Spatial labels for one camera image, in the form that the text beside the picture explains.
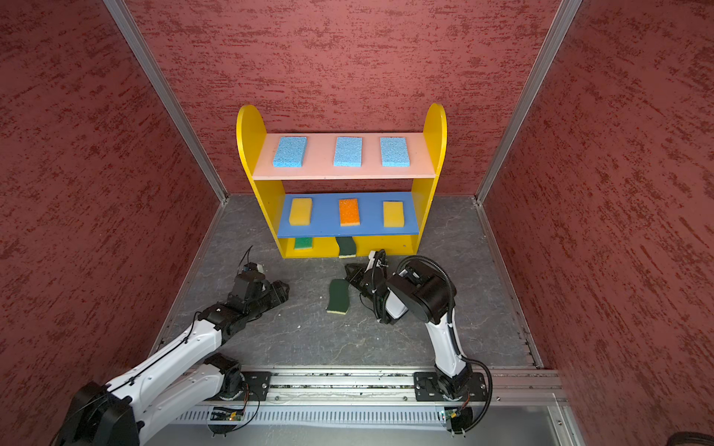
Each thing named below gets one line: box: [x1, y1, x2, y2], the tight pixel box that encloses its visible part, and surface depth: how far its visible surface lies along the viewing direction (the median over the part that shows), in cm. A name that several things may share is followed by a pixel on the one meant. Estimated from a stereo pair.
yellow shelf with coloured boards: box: [236, 103, 448, 259], surface depth 81 cm
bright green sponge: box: [293, 237, 314, 250], surface depth 103 cm
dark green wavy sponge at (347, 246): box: [335, 236, 357, 259], surface depth 102 cm
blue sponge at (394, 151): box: [379, 136, 411, 168], surface depth 76 cm
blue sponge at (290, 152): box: [272, 136, 308, 169], surface depth 75 cm
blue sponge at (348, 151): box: [332, 136, 363, 168], surface depth 76 cm
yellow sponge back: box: [383, 201, 405, 228], surface depth 96 cm
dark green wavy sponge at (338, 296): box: [326, 278, 351, 315], surface depth 92 cm
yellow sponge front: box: [288, 197, 313, 226], surface depth 98 cm
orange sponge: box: [338, 198, 360, 227], surface depth 97 cm
